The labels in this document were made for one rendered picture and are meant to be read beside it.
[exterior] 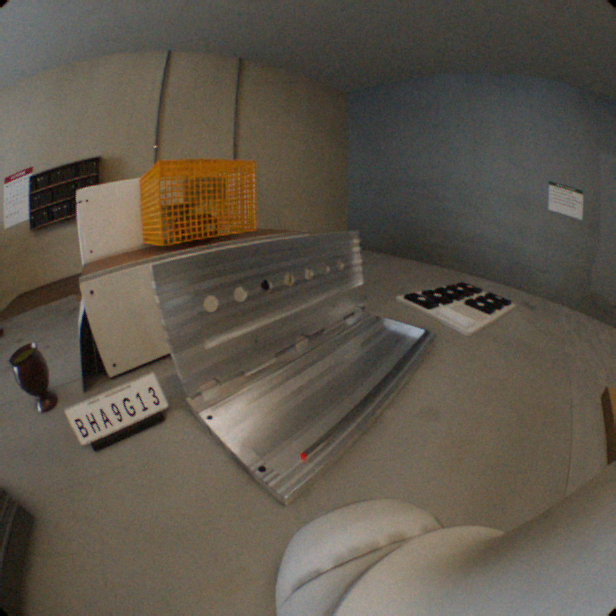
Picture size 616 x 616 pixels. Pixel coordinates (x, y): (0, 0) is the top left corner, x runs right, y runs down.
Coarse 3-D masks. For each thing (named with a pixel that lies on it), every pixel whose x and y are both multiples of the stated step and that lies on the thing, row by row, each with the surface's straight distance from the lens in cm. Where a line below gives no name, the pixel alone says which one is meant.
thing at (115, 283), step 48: (96, 192) 69; (192, 192) 55; (96, 240) 69; (192, 240) 67; (240, 240) 55; (96, 288) 47; (144, 288) 48; (240, 288) 57; (96, 336) 49; (144, 336) 50
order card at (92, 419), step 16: (128, 384) 38; (144, 384) 39; (96, 400) 39; (112, 400) 39; (128, 400) 39; (144, 400) 39; (160, 400) 39; (80, 416) 40; (96, 416) 40; (112, 416) 39; (128, 416) 39; (144, 416) 39; (80, 432) 41; (96, 432) 40; (112, 432) 40
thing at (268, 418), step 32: (352, 320) 58; (288, 352) 46; (320, 352) 46; (352, 352) 46; (384, 352) 47; (416, 352) 48; (224, 384) 38; (256, 384) 38; (288, 384) 38; (320, 384) 38; (352, 384) 39; (224, 416) 35; (256, 416) 34; (288, 416) 34; (320, 416) 34; (224, 448) 33; (256, 448) 31; (288, 448) 30; (256, 480) 30; (288, 480) 27
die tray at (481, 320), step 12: (396, 300) 78; (408, 300) 77; (420, 312) 72; (432, 312) 71; (468, 312) 78; (480, 312) 81; (504, 312) 88; (444, 324) 68; (456, 324) 67; (480, 324) 72
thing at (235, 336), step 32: (192, 256) 33; (224, 256) 36; (256, 256) 39; (288, 256) 43; (320, 256) 49; (352, 256) 58; (160, 288) 32; (192, 288) 34; (224, 288) 36; (256, 288) 39; (288, 288) 43; (320, 288) 49; (352, 288) 56; (192, 320) 33; (224, 320) 36; (256, 320) 39; (288, 320) 42; (320, 320) 48; (192, 352) 34; (224, 352) 36; (256, 352) 39; (192, 384) 35
